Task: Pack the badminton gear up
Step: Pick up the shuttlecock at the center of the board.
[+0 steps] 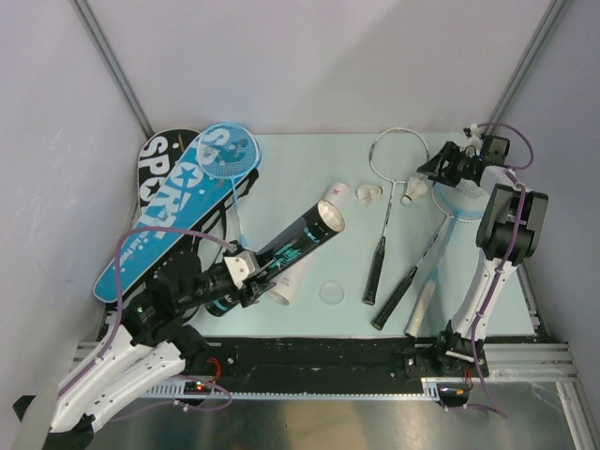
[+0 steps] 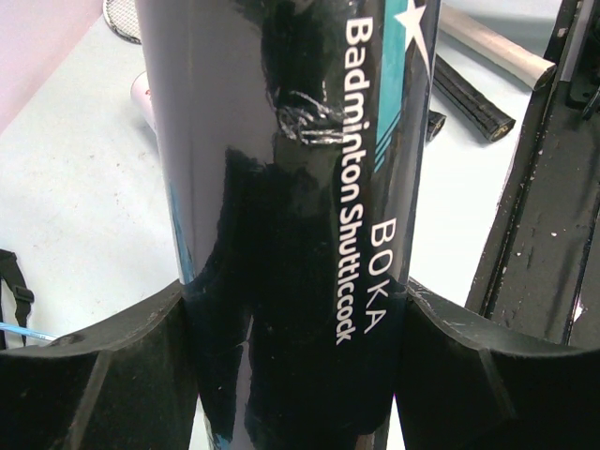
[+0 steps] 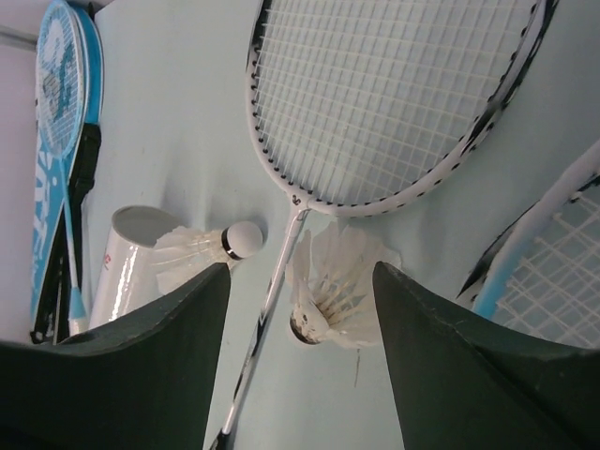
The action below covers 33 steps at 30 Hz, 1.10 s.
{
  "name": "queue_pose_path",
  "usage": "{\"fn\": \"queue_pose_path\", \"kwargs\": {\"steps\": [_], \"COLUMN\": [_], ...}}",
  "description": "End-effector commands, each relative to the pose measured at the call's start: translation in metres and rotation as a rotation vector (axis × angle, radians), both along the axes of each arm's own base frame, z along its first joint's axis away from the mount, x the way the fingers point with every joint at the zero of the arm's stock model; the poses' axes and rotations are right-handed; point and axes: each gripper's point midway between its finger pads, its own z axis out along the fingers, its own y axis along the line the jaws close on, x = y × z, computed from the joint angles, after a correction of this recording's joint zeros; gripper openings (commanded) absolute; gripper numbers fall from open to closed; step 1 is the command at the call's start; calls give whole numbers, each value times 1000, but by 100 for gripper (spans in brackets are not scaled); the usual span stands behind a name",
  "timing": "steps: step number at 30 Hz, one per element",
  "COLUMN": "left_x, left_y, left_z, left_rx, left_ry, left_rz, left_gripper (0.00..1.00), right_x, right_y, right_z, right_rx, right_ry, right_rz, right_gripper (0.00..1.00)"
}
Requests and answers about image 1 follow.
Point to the blue racket white grip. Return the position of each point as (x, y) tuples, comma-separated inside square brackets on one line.
[(466, 202), (228, 151)]

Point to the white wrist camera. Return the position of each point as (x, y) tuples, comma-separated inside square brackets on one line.
[(241, 267), (489, 148)]

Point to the black sport racket cover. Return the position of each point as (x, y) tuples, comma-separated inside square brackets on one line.
[(155, 162)]

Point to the blue sport racket cover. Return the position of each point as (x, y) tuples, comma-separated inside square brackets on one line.
[(186, 198)]

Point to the blue racket white grip right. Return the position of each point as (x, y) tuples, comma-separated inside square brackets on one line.
[(466, 202)]

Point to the clear black tube lid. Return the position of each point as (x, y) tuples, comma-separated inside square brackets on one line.
[(332, 293)]

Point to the grey aluminium frame post left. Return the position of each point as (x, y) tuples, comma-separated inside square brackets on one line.
[(107, 55)]

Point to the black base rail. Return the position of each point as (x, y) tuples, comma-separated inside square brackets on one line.
[(311, 366)]

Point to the blue racket white grip left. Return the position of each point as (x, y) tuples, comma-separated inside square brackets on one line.
[(228, 151)]

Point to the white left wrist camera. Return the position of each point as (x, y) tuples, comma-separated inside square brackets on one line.
[(241, 267)]

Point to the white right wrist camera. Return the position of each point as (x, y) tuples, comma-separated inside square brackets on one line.
[(489, 148)]

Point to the grey aluminium frame post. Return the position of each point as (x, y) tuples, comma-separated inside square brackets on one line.
[(544, 31), (107, 55)]

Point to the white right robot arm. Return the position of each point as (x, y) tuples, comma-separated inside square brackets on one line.
[(508, 233)]

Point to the white feather shuttlecock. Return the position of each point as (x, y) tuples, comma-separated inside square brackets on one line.
[(415, 188), (367, 194)]

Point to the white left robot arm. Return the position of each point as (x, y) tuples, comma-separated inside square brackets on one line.
[(147, 343)]

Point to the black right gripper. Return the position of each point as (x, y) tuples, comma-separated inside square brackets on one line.
[(450, 153)]

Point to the black shuttlecock tube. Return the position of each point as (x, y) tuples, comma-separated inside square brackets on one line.
[(319, 224)]

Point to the grey aluminium frame post right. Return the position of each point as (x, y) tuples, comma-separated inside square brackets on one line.
[(544, 31)]

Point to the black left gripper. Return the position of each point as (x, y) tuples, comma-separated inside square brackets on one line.
[(253, 292)]

